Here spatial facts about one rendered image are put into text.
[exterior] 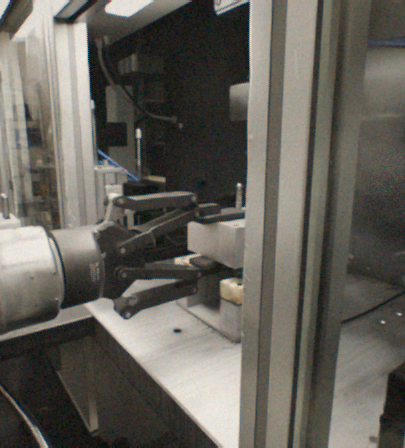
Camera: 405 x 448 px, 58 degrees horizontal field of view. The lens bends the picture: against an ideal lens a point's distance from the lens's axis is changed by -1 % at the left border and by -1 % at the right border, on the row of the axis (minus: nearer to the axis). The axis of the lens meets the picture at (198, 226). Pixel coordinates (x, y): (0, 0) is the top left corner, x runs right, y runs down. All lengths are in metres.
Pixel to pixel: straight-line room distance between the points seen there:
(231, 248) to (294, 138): 0.25
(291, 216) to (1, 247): 0.23
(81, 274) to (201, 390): 0.15
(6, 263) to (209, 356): 0.22
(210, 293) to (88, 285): 0.22
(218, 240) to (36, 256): 0.21
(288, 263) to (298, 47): 0.11
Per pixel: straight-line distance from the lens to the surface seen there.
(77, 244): 0.35
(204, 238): 0.46
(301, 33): 0.20
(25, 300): 0.33
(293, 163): 0.19
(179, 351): 0.42
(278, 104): 0.20
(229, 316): 0.43
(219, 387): 0.37
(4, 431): 0.74
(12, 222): 0.63
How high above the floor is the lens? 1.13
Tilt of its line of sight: 13 degrees down
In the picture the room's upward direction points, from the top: straight up
